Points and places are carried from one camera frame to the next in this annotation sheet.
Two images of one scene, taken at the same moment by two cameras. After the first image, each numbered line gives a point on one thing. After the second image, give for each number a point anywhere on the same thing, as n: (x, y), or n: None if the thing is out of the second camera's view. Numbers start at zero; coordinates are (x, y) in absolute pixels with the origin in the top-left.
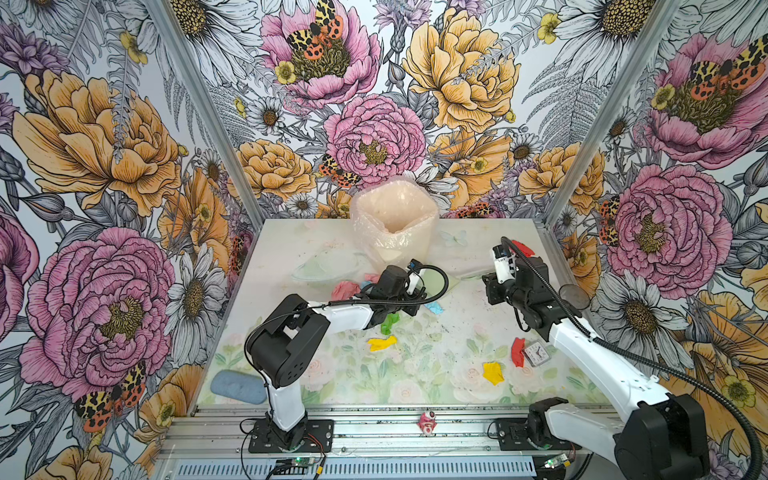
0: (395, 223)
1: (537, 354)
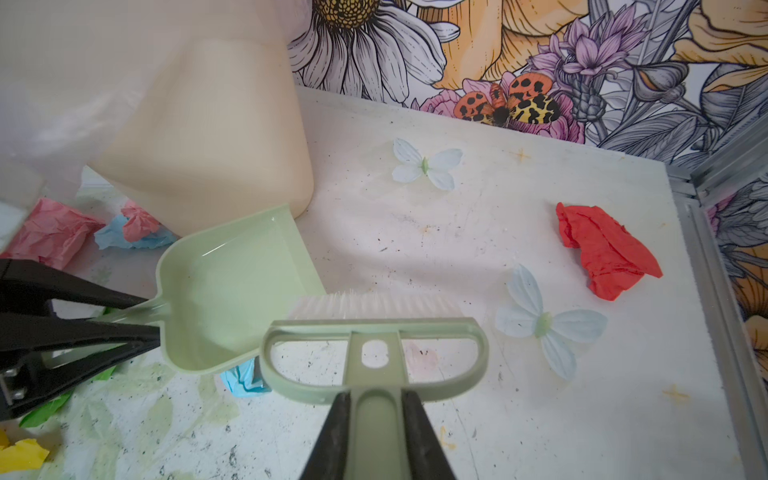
0: (189, 110)
1: None
